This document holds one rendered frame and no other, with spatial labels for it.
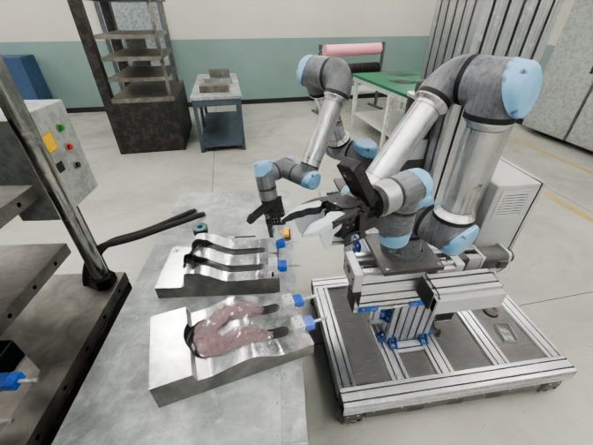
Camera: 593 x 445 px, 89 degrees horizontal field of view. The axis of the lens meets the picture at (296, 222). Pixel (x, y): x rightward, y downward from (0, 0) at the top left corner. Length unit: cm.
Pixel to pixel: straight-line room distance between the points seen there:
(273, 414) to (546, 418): 164
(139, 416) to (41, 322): 62
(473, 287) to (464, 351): 84
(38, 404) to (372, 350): 145
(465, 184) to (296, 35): 685
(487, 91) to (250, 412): 104
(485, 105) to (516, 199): 67
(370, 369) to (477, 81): 143
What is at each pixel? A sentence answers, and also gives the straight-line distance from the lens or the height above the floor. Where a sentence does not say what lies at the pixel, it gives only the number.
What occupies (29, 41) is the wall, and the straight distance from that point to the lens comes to 821.
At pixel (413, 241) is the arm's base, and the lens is 111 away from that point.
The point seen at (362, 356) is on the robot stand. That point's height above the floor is 21.
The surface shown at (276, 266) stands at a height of 91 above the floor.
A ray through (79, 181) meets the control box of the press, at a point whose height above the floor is 115.
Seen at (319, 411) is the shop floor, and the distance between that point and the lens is 192.
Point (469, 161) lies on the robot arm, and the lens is 90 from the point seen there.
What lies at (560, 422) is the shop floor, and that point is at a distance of 235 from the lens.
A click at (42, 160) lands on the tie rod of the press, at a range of 129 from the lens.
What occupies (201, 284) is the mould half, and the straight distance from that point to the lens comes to 129.
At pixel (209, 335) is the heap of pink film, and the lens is 109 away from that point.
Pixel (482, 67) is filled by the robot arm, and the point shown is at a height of 166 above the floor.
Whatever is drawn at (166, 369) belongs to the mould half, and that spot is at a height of 91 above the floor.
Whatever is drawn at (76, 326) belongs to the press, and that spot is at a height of 79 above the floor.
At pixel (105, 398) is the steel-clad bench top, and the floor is 80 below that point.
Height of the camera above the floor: 177
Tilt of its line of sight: 35 degrees down
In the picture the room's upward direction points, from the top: straight up
